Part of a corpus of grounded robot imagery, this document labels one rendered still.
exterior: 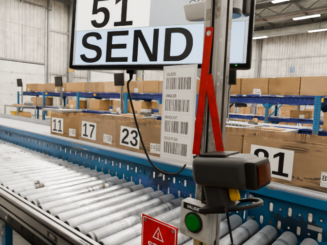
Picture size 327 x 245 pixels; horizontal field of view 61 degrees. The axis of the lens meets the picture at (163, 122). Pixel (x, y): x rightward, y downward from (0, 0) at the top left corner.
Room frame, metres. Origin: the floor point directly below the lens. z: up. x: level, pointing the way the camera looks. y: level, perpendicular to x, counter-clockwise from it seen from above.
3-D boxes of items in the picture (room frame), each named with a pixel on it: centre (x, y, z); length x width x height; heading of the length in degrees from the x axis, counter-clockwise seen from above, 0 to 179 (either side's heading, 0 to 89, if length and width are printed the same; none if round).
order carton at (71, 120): (2.12, 0.62, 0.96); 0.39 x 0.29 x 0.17; 50
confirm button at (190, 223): (0.50, -0.06, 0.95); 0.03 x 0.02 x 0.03; 49
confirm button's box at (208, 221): (0.51, -0.07, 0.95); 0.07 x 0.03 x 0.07; 49
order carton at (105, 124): (1.86, 0.33, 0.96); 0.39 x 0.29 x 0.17; 49
